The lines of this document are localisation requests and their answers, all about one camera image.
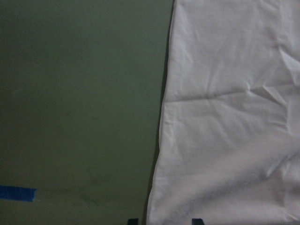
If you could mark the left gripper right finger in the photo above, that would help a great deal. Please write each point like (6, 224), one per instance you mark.
(197, 221)

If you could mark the pink printed t-shirt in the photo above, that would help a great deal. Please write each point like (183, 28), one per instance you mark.
(229, 137)

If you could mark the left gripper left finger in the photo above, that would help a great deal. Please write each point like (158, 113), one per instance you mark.
(133, 221)

